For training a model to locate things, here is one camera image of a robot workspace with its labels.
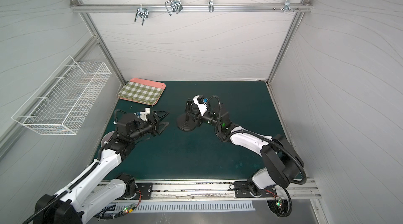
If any white wire basket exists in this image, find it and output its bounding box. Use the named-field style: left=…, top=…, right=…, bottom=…
left=12, top=56, right=111, bottom=135

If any grey bowl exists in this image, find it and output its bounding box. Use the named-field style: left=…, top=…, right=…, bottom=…
left=100, top=131, right=115, bottom=147

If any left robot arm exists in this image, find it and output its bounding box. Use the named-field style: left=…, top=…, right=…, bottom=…
left=25, top=109, right=169, bottom=224

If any aluminium crossbar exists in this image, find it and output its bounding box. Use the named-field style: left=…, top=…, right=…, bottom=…
left=70, top=2, right=313, bottom=13

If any green white checkered cloth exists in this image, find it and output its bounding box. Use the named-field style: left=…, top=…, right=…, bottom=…
left=118, top=82, right=164, bottom=106

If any black corrugated cable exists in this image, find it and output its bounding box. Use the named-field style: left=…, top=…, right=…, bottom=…
left=21, top=160, right=100, bottom=224

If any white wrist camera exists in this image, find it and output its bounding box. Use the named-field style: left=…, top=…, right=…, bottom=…
left=135, top=107, right=151, bottom=122
left=193, top=95, right=208, bottom=116

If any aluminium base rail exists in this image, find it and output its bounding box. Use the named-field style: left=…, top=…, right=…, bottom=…
left=108, top=178, right=322, bottom=201

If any pink plastic tray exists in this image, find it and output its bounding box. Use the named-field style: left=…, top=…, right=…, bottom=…
left=118, top=78, right=166, bottom=106

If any black microphone stand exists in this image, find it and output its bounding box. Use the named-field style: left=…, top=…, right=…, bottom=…
left=176, top=99, right=199, bottom=132

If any metal hook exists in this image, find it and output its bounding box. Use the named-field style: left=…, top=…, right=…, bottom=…
left=207, top=0, right=214, bottom=13
left=273, top=0, right=300, bottom=13
left=134, top=7, right=149, bottom=26
left=164, top=0, right=183, bottom=16

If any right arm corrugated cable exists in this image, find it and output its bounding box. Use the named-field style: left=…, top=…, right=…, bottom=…
left=206, top=94, right=307, bottom=185

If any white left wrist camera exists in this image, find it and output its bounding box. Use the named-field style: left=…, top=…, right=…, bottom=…
left=135, top=107, right=151, bottom=122

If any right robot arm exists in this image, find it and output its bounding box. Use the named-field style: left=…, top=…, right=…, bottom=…
left=176, top=101, right=307, bottom=194

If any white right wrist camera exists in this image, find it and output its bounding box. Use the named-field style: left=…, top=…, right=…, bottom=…
left=193, top=95, right=208, bottom=116

